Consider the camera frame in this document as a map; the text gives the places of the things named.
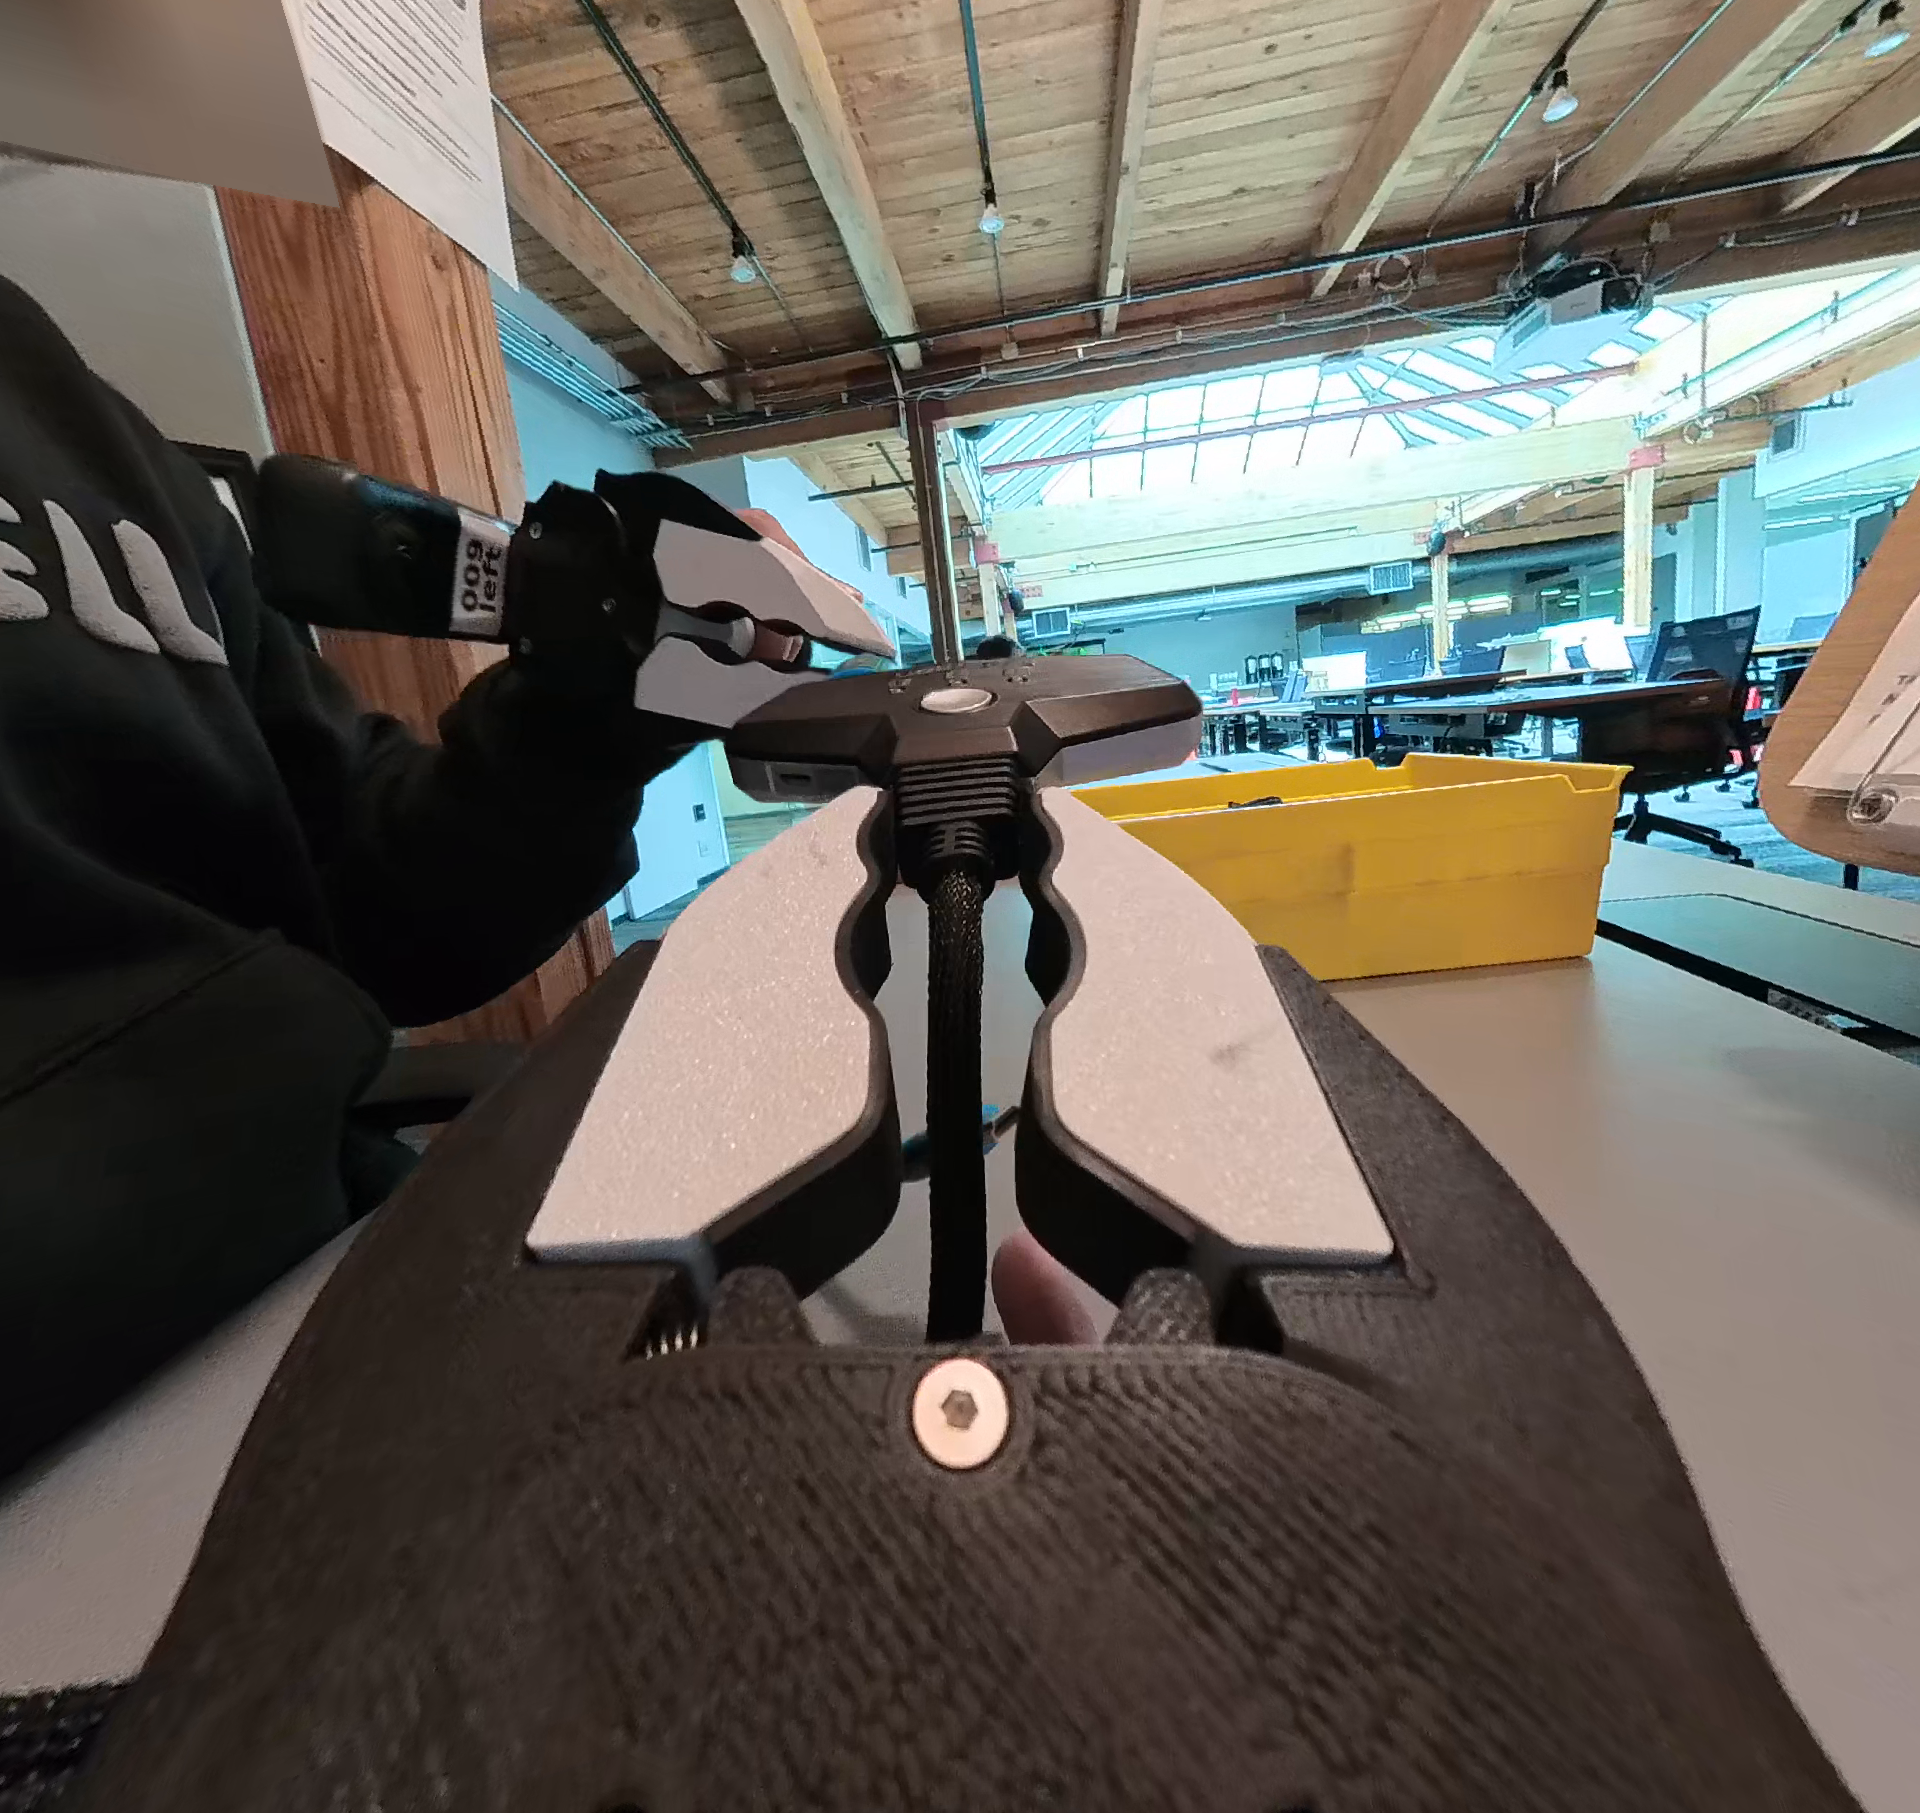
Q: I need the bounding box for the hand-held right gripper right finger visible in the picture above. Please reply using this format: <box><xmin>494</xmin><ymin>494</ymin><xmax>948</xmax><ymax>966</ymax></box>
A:
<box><xmin>1016</xmin><ymin>783</ymin><xmax>1401</xmax><ymax>1310</ymax></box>

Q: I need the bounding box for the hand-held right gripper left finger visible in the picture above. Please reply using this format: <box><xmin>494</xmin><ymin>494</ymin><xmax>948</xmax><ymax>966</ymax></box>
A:
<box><xmin>525</xmin><ymin>783</ymin><xmax>908</xmax><ymax>1309</ymax></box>

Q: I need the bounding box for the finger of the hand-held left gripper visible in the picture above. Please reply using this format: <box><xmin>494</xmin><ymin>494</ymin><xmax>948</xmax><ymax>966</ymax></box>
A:
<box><xmin>595</xmin><ymin>466</ymin><xmax>899</xmax><ymax>661</ymax></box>
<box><xmin>627</xmin><ymin>634</ymin><xmax>835</xmax><ymax>738</ymax></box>

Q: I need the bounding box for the yellow plastic bin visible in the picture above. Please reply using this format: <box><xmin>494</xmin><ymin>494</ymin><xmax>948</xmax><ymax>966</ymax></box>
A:
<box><xmin>1069</xmin><ymin>751</ymin><xmax>1635</xmax><ymax>982</ymax></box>

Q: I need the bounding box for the black braided switch cable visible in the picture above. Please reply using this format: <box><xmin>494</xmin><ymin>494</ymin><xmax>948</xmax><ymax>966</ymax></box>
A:
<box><xmin>897</xmin><ymin>760</ymin><xmax>1040</xmax><ymax>1347</ymax></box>

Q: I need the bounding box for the person's left forearm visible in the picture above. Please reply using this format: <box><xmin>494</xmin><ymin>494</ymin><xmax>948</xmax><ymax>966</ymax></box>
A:
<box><xmin>323</xmin><ymin>649</ymin><xmax>732</xmax><ymax>1034</ymax></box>

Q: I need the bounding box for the long background desk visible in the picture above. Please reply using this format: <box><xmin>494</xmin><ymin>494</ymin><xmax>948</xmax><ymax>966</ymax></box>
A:
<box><xmin>1200</xmin><ymin>671</ymin><xmax>1704</xmax><ymax>767</ymax></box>

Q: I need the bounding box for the grey desk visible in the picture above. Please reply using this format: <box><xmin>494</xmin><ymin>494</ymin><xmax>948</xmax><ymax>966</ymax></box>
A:
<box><xmin>0</xmin><ymin>834</ymin><xmax>1920</xmax><ymax>1813</ymax></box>

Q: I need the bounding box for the person's left hand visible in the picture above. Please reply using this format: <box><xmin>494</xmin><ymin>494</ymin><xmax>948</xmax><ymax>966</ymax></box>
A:
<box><xmin>732</xmin><ymin>503</ymin><xmax>873</xmax><ymax>671</ymax></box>

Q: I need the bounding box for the person's right hand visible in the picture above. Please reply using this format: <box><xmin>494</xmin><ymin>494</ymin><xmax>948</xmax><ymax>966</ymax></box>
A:
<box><xmin>991</xmin><ymin>1232</ymin><xmax>1120</xmax><ymax>1347</ymax></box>

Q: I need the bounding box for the person's black hoodie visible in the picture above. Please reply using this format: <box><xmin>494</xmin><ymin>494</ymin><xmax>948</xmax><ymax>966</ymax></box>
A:
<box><xmin>0</xmin><ymin>273</ymin><xmax>453</xmax><ymax>1489</ymax></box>

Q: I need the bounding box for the white paper notice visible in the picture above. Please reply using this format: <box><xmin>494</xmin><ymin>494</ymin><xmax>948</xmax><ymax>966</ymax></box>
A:
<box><xmin>262</xmin><ymin>0</ymin><xmax>522</xmax><ymax>287</ymax></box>

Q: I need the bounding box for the black office chair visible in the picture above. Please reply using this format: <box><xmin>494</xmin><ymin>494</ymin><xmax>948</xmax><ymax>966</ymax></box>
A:
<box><xmin>1612</xmin><ymin>606</ymin><xmax>1770</xmax><ymax>871</ymax></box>

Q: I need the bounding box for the printed instruction sheet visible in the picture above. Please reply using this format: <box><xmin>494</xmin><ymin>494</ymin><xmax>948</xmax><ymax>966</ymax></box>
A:
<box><xmin>1793</xmin><ymin>598</ymin><xmax>1920</xmax><ymax>828</ymax></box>

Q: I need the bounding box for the ceiling projector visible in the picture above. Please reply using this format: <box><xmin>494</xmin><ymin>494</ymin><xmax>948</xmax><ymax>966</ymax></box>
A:
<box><xmin>1488</xmin><ymin>252</ymin><xmax>1656</xmax><ymax>386</ymax></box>

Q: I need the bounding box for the wooden post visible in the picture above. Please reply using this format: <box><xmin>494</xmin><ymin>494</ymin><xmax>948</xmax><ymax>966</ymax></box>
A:
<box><xmin>217</xmin><ymin>154</ymin><xmax>620</xmax><ymax>1046</ymax></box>

